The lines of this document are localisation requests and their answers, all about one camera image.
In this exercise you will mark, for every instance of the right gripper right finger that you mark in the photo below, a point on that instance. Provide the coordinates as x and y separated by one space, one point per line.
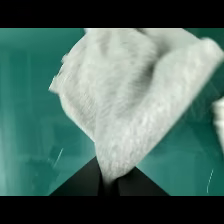
140 185

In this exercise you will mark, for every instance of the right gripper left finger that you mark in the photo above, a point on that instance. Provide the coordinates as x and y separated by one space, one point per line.
83 181

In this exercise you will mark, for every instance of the white T-shirt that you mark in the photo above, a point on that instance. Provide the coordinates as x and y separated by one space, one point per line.
133 100

